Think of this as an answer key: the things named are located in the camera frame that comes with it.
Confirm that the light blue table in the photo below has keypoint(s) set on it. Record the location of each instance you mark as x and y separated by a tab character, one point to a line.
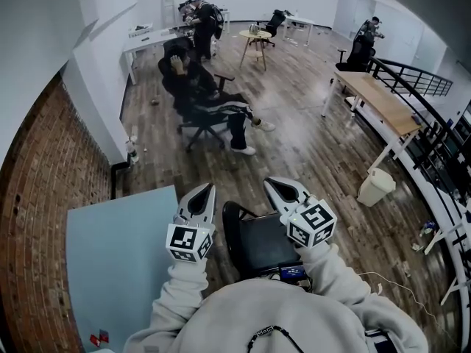
117	263

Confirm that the black device blue screen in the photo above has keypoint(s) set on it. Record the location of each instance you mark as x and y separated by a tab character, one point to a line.
292	270

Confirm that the metal kettle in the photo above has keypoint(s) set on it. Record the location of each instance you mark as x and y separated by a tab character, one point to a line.
253	28

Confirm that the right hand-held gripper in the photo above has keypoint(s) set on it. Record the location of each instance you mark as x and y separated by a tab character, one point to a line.
312	223

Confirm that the white trash bin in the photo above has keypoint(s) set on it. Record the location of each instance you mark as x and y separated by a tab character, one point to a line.
377	188

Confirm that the round wooden side table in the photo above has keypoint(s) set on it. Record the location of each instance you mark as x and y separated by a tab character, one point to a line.
254	35

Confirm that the person's grey hooded sweatshirt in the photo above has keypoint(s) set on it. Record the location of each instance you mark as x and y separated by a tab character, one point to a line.
265	307

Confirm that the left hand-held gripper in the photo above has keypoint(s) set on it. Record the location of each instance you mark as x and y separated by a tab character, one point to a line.
184	239

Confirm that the black metal railing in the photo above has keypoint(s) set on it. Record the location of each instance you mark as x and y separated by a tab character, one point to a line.
416	83

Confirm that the aluminium ladder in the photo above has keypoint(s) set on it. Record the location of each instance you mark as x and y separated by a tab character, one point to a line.
168	6

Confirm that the white table frame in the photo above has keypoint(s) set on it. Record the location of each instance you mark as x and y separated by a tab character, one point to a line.
438	239

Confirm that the wooden desk white legs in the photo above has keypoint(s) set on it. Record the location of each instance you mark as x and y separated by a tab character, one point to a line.
379	98

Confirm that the person's right forearm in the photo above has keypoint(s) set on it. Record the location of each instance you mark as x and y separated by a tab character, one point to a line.
331	274

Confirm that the person's left forearm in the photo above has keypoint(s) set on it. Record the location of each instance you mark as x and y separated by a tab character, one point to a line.
180	289

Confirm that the red sticker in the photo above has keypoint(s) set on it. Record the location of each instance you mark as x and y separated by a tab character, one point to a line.
99	338

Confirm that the black office chair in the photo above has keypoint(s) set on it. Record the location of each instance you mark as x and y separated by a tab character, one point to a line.
358	51
173	44
275	22

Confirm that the clear plastic bottle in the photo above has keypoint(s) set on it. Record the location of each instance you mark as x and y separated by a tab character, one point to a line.
132	153

